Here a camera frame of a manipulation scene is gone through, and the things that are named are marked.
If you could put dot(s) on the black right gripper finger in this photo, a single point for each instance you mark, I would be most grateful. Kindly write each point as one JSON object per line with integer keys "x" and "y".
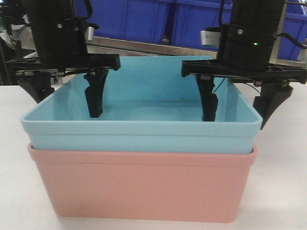
{"x": 271, "y": 97}
{"x": 209, "y": 100}

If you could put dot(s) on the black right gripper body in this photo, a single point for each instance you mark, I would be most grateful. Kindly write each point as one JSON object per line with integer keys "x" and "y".
{"x": 244, "y": 54}

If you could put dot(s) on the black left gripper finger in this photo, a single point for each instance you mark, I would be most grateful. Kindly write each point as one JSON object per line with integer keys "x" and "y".
{"x": 37, "y": 85}
{"x": 94, "y": 92}

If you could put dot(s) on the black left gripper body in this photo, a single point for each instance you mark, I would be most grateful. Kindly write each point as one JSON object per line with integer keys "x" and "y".
{"x": 61, "y": 46}

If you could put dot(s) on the light blue plastic box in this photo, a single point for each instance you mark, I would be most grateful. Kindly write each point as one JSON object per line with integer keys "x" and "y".
{"x": 147, "y": 106}

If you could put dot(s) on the pink plastic box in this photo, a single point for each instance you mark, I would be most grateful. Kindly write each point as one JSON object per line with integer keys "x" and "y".
{"x": 198, "y": 187}

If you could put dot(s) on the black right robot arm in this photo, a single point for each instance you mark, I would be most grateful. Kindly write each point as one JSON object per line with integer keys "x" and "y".
{"x": 258, "y": 13}

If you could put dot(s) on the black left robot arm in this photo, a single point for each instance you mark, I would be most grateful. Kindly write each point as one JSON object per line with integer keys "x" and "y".
{"x": 53, "y": 10}

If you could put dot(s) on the stainless steel shelf rack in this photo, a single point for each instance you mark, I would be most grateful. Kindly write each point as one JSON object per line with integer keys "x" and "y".
{"x": 101, "y": 45}

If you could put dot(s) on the blue crate far right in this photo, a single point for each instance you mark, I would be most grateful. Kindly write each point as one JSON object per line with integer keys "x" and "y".
{"x": 295, "y": 24}

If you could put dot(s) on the blue crate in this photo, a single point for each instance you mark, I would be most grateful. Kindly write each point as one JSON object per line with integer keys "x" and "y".
{"x": 295, "y": 24}
{"x": 133, "y": 20}
{"x": 190, "y": 18}

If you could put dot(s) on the blue crate centre right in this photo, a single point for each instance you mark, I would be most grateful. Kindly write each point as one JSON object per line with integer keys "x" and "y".
{"x": 190, "y": 18}

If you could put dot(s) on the blue crate centre left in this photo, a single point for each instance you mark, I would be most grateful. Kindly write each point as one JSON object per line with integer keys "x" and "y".
{"x": 133, "y": 20}

